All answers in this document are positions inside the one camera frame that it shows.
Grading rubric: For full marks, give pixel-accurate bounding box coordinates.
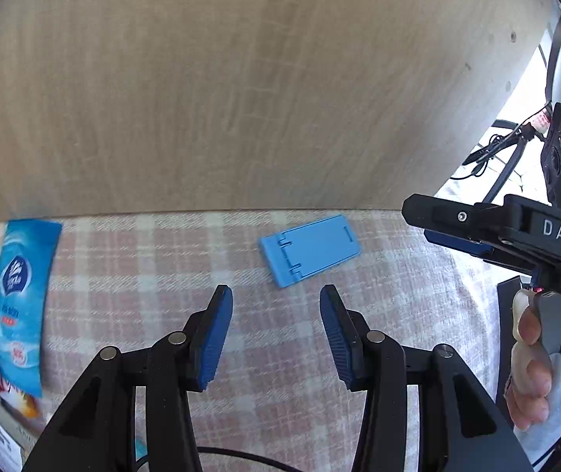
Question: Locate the white ring light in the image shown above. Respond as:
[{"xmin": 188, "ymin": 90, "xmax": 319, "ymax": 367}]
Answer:
[{"xmin": 545, "ymin": 10, "xmax": 561, "ymax": 106}]

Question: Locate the black ring light cable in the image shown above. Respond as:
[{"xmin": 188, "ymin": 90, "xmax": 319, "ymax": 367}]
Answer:
[{"xmin": 450, "ymin": 133, "xmax": 507, "ymax": 180}]

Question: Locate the person's right hand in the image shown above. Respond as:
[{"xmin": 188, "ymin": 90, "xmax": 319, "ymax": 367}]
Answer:
[{"xmin": 506, "ymin": 289, "xmax": 554, "ymax": 432}]

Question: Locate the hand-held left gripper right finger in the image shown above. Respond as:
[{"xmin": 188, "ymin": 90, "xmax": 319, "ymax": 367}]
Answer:
[{"xmin": 320, "ymin": 284, "xmax": 534, "ymax": 472}]

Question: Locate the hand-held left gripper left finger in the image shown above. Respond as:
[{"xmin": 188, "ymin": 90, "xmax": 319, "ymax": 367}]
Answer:
[{"xmin": 22, "ymin": 284, "xmax": 234, "ymax": 472}]

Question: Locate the light wooden board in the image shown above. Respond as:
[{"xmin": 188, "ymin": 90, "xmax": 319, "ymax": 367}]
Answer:
[{"xmin": 0, "ymin": 0, "xmax": 561, "ymax": 229}]

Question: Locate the blue phone stand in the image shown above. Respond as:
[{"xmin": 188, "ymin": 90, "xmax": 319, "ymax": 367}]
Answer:
[{"xmin": 259, "ymin": 214, "xmax": 362, "ymax": 290}]

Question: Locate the blue tissue pack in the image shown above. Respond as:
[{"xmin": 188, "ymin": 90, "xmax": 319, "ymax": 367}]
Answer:
[{"xmin": 0, "ymin": 219, "xmax": 63, "ymax": 399}]

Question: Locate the checked cloth covered desktop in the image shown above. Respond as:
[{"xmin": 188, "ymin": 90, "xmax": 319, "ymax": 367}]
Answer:
[{"xmin": 0, "ymin": 209, "xmax": 524, "ymax": 472}]

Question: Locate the red white paper tag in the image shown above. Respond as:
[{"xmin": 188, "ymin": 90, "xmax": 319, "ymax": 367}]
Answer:
[{"xmin": 526, "ymin": 111, "xmax": 552, "ymax": 133}]

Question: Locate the white labelled card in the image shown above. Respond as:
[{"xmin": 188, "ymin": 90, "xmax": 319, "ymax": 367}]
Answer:
[{"xmin": 0, "ymin": 398, "xmax": 40, "ymax": 472}]

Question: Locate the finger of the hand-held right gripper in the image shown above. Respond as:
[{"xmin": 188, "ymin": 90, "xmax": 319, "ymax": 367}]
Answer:
[
  {"xmin": 402, "ymin": 193, "xmax": 512, "ymax": 249},
  {"xmin": 424, "ymin": 230, "xmax": 540, "ymax": 279}
]

